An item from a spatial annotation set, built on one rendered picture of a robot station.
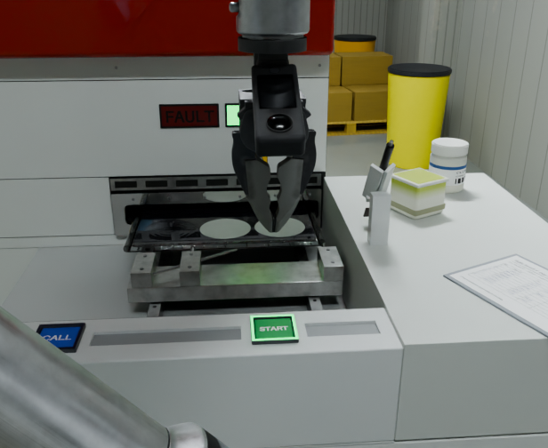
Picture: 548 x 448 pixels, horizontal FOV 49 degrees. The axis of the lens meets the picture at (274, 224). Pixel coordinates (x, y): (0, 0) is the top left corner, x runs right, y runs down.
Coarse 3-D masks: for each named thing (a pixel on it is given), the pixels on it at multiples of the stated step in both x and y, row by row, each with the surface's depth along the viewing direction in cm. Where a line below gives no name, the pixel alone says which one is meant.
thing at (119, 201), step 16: (112, 192) 126; (128, 192) 126; (144, 192) 126; (160, 192) 126; (176, 192) 126; (192, 192) 126; (208, 192) 126; (224, 192) 127; (240, 192) 127; (272, 192) 127; (304, 192) 128; (320, 192) 128; (112, 208) 126; (320, 208) 130; (128, 224) 128
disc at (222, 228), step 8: (208, 224) 121; (216, 224) 121; (224, 224) 121; (232, 224) 121; (240, 224) 121; (248, 224) 121; (208, 232) 117; (216, 232) 117; (224, 232) 117; (232, 232) 117; (240, 232) 117
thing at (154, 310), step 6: (162, 252) 120; (168, 252) 120; (162, 258) 118; (168, 258) 118; (162, 264) 116; (168, 264) 116; (150, 306) 101; (156, 306) 101; (162, 306) 103; (150, 312) 99; (156, 312) 99; (162, 312) 103
